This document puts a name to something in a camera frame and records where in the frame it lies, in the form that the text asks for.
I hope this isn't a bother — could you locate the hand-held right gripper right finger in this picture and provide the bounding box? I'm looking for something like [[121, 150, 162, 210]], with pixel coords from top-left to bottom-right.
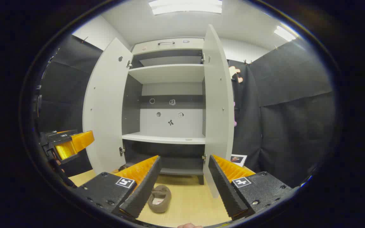
[[208, 154, 294, 221]]

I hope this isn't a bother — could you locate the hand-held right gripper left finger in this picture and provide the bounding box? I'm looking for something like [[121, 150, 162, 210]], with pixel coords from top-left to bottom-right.
[[74, 155, 163, 219]]

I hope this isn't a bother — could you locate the brown fuzzy shoe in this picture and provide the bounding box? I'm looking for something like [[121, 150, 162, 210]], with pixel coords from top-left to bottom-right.
[[147, 185, 172, 213]]

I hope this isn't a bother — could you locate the grey shoe cabinet door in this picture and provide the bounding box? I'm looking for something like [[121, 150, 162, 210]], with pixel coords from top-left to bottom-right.
[[202, 24, 234, 198], [83, 37, 134, 174]]

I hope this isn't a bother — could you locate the picture cover book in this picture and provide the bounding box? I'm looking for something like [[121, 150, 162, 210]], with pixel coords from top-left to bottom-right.
[[231, 154, 248, 167]]

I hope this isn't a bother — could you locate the black backdrop cloth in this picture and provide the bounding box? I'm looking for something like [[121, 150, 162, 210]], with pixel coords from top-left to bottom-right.
[[37, 35, 336, 189]]

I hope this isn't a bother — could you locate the small ceiling light panel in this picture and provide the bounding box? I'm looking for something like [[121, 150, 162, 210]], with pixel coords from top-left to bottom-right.
[[274, 25, 297, 42]]

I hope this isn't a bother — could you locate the large ceiling light panel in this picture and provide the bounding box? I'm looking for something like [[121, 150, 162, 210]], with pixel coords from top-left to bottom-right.
[[149, 0, 222, 16]]

